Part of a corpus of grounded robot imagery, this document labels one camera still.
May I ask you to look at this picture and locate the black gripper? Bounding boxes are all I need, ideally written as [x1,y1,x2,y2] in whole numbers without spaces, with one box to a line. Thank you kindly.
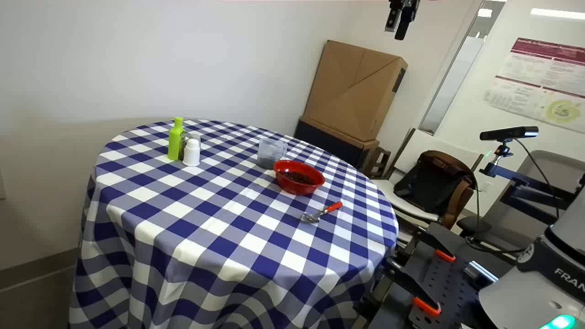
[384,0,420,41]

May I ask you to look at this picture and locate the orange handled metal spoon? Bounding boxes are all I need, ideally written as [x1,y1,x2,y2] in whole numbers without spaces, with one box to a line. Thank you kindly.
[301,201,342,223]

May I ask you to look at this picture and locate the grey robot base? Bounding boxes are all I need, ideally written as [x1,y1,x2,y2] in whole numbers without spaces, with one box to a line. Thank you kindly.
[479,190,585,329]

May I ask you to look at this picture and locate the transparent plastic measuring jar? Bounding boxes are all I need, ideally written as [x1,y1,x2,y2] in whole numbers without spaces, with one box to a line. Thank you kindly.
[258,139,287,170]

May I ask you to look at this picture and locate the red orange bowl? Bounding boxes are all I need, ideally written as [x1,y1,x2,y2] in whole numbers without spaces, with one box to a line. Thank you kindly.
[274,161,325,196]

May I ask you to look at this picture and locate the brown cardboard box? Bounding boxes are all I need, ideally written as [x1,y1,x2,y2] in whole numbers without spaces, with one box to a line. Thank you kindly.
[303,41,408,141]

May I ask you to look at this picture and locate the dark brown bag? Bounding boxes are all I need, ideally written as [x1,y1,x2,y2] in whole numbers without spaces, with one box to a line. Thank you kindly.
[393,150,477,214]

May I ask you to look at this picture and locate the coffee beans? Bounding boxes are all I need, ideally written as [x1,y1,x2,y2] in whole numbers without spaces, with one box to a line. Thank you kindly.
[283,172,314,185]

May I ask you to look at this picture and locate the small white plastic bottle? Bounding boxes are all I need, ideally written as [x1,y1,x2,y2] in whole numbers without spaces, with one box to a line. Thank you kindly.
[183,139,201,167]

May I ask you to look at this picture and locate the green plastic bottle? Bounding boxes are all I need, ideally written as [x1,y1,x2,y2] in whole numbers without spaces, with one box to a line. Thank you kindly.
[166,117,184,161]

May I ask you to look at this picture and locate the blue white checkered tablecloth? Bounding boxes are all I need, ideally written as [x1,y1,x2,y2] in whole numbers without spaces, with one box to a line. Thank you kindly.
[67,121,398,329]

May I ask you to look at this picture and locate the wall poster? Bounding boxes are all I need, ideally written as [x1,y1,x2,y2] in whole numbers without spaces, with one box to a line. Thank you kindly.
[484,39,585,134]

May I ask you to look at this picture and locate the black camera on stand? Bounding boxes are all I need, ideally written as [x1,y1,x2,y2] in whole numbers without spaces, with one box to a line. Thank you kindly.
[479,127,539,141]

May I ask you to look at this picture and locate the black clamp orange handle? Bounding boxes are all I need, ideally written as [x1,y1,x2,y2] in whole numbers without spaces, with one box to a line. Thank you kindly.
[386,262,442,318]

